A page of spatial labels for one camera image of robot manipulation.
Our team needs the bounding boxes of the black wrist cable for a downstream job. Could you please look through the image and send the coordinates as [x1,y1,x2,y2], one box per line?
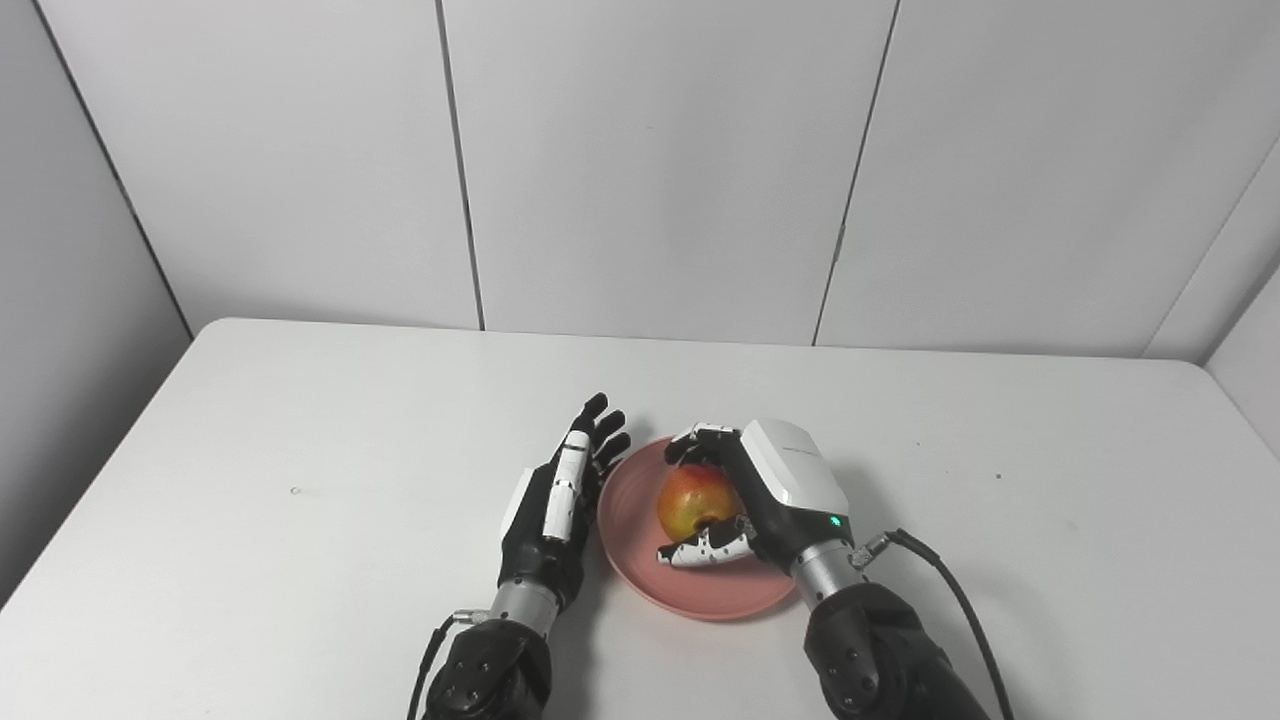
[850,528,1017,720]
[406,608,491,720]

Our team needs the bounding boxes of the red yellow apple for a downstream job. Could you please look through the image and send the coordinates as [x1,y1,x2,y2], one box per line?
[657,463,746,546]

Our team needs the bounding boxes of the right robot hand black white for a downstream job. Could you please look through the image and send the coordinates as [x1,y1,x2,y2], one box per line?
[657,419,853,583]

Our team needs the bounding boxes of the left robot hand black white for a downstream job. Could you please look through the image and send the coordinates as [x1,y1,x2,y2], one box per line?
[497,392,633,613]

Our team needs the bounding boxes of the pink round plate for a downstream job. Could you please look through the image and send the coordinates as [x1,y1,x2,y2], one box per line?
[597,436,801,622]

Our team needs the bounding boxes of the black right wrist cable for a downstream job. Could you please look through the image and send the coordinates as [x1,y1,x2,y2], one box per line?
[850,528,1017,720]

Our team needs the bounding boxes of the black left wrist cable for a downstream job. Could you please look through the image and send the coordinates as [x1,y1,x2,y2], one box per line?
[406,608,491,720]

